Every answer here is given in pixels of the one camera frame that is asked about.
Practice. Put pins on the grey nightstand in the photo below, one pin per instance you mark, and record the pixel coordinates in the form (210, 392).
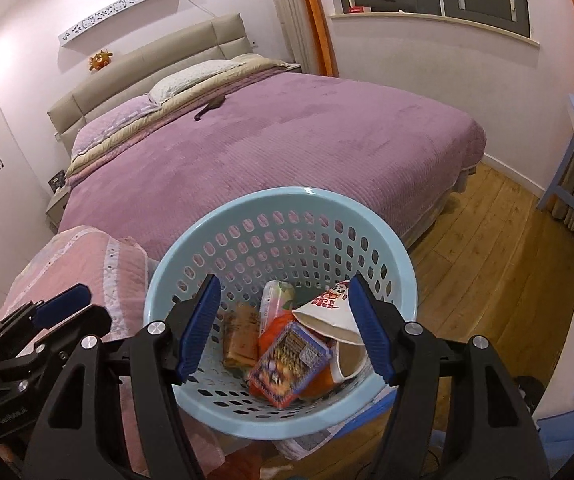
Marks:
(57, 210)

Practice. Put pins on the pale sheer curtain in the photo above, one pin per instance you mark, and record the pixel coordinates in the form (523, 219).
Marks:
(287, 10)

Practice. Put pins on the dark brown stick object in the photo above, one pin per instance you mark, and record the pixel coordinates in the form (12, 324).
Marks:
(214, 102)

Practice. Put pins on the bed with purple cover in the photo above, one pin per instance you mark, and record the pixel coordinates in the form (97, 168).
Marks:
(292, 150)

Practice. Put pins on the small red box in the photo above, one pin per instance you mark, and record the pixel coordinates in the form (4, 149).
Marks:
(358, 9)

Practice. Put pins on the beige padded headboard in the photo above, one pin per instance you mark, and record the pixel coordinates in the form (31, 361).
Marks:
(157, 60)

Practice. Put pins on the orange plastic packet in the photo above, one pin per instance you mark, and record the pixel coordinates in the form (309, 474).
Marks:
(279, 325)

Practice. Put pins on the white paper carton red print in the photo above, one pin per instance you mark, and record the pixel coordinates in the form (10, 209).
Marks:
(327, 315)

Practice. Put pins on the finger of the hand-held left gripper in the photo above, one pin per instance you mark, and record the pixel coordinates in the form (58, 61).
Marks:
(84, 321)
(64, 302)

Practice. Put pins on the white window sill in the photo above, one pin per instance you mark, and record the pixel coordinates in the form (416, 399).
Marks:
(442, 25)

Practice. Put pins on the white patterned wall shelf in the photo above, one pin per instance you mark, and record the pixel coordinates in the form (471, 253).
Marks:
(117, 10)

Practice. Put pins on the light blue plastic basket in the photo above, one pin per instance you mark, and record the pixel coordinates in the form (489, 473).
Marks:
(277, 194)

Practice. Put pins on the orange plush toy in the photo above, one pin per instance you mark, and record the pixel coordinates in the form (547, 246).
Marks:
(101, 60)

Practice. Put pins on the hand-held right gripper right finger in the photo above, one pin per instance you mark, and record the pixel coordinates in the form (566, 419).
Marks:
(369, 330)

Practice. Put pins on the pink pillow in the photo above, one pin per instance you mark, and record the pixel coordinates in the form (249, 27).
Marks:
(117, 120)

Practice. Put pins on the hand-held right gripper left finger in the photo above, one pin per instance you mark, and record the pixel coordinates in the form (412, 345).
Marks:
(197, 325)

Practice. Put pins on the brown paper packet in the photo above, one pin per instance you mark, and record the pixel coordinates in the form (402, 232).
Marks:
(239, 340)

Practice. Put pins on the beige quilt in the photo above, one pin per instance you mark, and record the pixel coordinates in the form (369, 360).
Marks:
(262, 67)

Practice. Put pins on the dark photo frame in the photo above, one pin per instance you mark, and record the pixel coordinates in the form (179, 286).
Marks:
(57, 180)

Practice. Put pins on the black shoe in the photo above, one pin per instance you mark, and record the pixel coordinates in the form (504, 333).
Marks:
(529, 392)

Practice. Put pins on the white pillow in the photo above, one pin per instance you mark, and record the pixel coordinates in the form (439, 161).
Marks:
(192, 77)

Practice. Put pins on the colourful snack packet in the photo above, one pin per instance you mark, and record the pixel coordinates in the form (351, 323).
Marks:
(287, 360)

